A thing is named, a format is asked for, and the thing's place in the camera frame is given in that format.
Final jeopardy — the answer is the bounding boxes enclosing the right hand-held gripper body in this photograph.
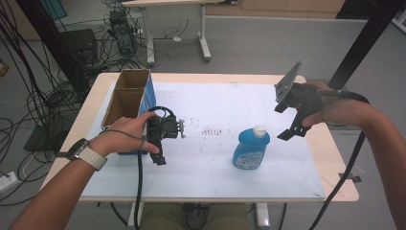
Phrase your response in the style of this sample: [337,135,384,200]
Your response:
[274,60,324,114]

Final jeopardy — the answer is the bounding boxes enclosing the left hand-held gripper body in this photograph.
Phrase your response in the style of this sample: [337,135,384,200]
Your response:
[146,114,187,144]

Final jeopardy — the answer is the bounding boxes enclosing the blue cardboard box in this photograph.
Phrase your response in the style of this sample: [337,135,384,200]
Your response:
[101,68,157,156]

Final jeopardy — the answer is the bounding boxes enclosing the blue bottle with white cap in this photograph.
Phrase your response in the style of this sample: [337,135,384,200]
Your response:
[232,124,271,171]

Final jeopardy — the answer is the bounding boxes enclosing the person's left hand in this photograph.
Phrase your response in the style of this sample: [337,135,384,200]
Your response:
[89,111,161,157]

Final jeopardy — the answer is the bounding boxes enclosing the person's right hand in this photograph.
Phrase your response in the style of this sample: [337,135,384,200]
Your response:
[301,80,368,127]

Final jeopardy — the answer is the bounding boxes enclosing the person's khaki trousers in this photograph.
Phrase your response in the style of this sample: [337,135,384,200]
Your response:
[140,202,253,230]

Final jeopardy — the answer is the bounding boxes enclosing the white table leg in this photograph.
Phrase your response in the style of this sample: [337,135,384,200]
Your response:
[255,202,271,228]
[127,201,143,228]

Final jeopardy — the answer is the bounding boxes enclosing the black tape strip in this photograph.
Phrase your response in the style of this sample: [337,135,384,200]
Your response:
[338,172,363,184]

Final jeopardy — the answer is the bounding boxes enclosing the white desk with metal legs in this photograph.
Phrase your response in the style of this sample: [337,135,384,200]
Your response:
[121,0,238,66]

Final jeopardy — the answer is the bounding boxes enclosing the black computer tower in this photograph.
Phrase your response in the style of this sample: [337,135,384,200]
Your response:
[108,9,137,56]

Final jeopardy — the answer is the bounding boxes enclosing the black floor plate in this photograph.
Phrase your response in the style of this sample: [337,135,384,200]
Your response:
[23,113,78,152]

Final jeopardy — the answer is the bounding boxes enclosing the black box case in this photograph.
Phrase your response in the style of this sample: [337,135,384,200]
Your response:
[60,28,99,65]

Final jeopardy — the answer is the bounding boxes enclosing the white power strip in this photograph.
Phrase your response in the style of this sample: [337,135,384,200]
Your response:
[0,171,17,193]

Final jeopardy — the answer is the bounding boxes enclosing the thick black gripper cable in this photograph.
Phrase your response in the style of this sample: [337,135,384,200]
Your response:
[307,89,372,230]
[133,105,176,230]

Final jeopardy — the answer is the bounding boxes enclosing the thin grey wrist cord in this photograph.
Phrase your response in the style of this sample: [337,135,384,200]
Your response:
[99,127,147,142]

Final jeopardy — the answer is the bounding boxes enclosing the wristwatch with white strap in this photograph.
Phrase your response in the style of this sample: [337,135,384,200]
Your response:
[56,137,108,172]

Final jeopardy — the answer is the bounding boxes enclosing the black metal post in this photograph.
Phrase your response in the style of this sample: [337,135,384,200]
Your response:
[327,0,406,92]
[13,0,90,94]

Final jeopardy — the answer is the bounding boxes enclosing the tangle of black cables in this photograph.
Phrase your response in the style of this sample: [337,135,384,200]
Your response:
[0,0,147,205]

